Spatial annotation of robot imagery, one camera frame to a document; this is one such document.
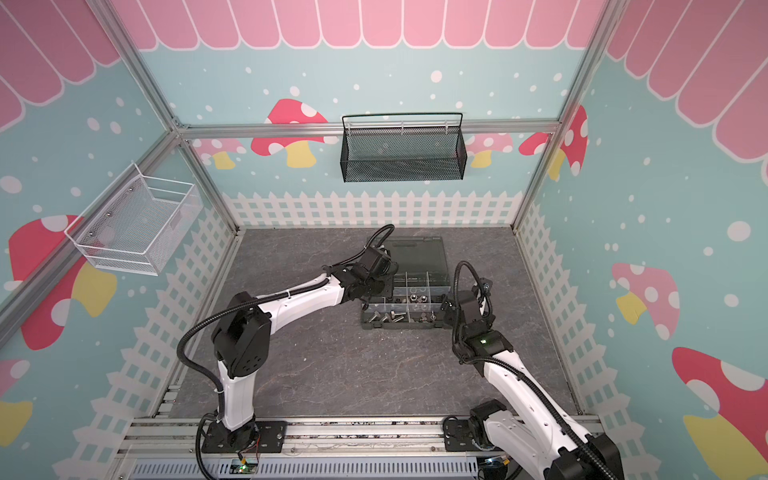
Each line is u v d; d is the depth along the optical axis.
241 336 0.50
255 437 0.73
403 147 0.93
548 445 0.41
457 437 0.74
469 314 0.60
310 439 0.76
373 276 0.72
